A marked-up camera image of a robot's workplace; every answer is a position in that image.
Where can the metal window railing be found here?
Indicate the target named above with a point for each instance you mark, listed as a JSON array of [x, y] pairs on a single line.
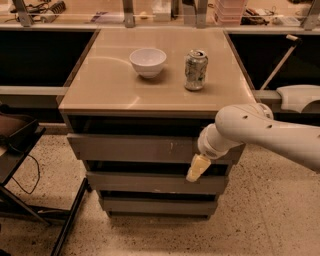
[[193, 13]]

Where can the pink stacked trays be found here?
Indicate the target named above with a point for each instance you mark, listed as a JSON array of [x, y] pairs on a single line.
[[229, 12]]

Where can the white bowl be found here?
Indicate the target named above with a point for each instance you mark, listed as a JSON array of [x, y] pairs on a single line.
[[148, 62]]

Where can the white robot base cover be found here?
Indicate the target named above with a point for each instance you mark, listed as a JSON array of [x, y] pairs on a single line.
[[297, 97]]

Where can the grey bottom drawer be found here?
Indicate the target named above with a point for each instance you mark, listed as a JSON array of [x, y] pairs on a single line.
[[144, 206]]

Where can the grey top drawer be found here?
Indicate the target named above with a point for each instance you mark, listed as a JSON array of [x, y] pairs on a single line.
[[133, 148]]

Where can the grey middle drawer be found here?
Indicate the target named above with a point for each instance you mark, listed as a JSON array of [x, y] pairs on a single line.
[[173, 184]]

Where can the white stick with tip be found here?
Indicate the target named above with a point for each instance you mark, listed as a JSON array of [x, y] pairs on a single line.
[[295, 42]]

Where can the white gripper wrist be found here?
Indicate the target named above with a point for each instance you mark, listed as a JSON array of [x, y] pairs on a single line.
[[210, 150]]

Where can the grey drawer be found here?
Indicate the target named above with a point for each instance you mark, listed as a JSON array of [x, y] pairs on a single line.
[[173, 184], [133, 148], [144, 206]]

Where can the grey drawer cabinet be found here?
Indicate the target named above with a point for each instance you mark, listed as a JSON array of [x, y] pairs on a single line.
[[107, 96]]

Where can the crumpled silver soda can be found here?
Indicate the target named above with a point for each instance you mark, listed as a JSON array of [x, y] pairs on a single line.
[[195, 69]]

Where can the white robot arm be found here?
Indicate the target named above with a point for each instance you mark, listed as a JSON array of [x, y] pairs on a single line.
[[254, 124]]

